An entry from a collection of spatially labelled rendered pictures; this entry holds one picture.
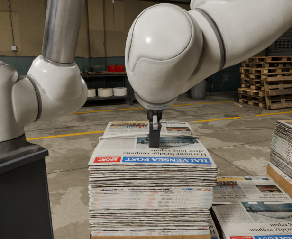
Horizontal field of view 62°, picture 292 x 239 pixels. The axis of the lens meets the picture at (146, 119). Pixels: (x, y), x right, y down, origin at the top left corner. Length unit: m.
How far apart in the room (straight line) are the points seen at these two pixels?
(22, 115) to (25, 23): 6.39
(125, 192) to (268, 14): 0.43
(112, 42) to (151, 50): 6.98
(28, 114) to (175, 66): 0.59
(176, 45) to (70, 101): 0.63
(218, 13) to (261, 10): 0.06
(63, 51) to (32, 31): 6.30
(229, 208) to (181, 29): 0.66
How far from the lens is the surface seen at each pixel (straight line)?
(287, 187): 0.98
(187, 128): 0.82
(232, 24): 0.37
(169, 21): 0.30
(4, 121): 0.78
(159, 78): 0.31
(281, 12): 0.42
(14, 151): 0.81
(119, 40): 7.32
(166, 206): 0.60
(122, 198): 0.59
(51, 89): 0.82
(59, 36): 0.80
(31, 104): 0.81
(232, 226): 0.78
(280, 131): 1.01
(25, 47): 7.10
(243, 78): 7.48
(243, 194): 0.94
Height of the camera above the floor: 1.29
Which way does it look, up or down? 14 degrees down
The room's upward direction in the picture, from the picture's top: straight up
